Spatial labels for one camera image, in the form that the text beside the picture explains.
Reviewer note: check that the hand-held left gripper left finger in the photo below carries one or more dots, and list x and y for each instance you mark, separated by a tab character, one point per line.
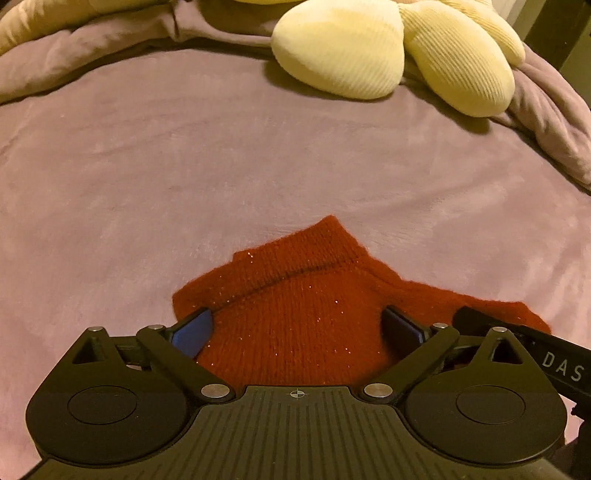
194	330

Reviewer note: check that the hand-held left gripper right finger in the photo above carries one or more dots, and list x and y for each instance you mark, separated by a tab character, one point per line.
401	328

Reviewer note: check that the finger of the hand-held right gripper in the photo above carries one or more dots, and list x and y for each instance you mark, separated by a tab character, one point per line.
471	321

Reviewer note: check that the red knit sweater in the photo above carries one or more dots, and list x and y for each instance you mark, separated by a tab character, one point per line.
304	314

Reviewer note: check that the purple bed sheet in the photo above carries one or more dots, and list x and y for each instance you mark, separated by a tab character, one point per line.
184	175

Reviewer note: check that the crumpled purple blanket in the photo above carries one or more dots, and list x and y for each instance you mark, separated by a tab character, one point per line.
549	106

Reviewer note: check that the cream flower-shaped pillow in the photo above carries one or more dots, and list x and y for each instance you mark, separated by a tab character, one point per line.
369	46

